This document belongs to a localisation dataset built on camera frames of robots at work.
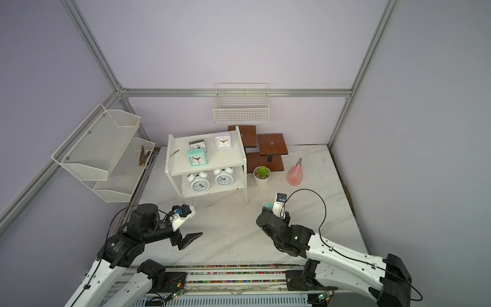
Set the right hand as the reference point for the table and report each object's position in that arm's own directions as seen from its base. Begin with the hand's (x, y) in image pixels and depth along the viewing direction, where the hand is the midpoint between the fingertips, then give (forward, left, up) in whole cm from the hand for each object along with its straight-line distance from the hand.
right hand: (270, 212), depth 79 cm
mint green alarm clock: (+2, 0, +3) cm, 3 cm away
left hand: (-7, +30, +5) cm, 31 cm away
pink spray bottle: (+28, -17, -10) cm, 34 cm away
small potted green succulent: (+23, +2, -3) cm, 23 cm away
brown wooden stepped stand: (+35, -3, +4) cm, 35 cm away
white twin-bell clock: (+12, +19, +9) cm, 24 cm away
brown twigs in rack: (+32, +64, +2) cm, 72 cm away
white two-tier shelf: (+10, +24, +21) cm, 33 cm away
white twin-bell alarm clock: (+9, +29, +10) cm, 32 cm away
